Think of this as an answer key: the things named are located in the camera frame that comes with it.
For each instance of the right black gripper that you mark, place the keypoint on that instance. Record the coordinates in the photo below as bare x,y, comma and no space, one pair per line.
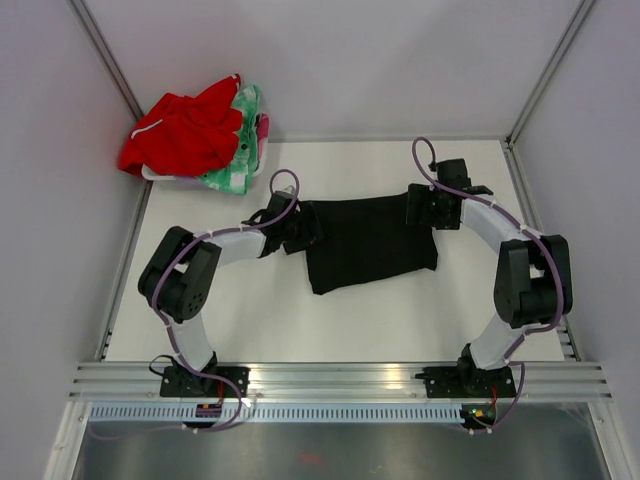
420,194

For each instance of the green white patterned garment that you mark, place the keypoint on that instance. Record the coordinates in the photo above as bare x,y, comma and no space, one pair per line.
249,102

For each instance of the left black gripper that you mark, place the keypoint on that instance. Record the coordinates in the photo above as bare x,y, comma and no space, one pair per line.
311,233

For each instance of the pink white garment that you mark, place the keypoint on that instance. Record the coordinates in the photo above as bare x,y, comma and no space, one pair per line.
262,130

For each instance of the black trousers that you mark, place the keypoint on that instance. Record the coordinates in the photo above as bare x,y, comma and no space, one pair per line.
366,240

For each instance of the white laundry basket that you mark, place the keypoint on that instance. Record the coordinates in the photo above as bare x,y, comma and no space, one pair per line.
236,178

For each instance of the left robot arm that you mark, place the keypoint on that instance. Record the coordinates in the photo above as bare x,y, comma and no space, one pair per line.
177,280

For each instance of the aluminium mounting rail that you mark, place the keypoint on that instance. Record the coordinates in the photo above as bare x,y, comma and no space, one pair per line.
543,382

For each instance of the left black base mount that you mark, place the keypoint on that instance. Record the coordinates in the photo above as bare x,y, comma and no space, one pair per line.
178,382

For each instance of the white slotted cable duct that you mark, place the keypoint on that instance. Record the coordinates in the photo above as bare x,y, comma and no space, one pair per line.
282,413

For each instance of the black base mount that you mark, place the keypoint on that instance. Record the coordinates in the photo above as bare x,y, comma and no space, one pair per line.
178,382
466,380

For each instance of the red garment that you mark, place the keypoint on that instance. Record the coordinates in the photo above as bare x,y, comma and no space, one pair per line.
185,135

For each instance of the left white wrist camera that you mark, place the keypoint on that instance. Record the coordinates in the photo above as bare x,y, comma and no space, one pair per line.
288,190

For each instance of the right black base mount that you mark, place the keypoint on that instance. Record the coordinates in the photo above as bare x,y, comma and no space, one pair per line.
466,380

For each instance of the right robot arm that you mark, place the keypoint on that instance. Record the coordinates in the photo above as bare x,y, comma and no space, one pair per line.
532,288

